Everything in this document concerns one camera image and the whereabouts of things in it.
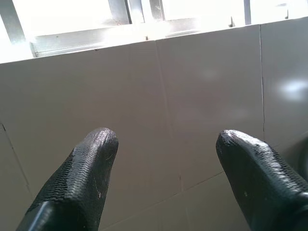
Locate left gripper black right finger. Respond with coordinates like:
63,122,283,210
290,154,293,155
215,129,308,231

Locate silver metal window frame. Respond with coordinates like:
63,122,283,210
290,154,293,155
0,0,308,64

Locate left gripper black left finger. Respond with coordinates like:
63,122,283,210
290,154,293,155
15,127,119,231

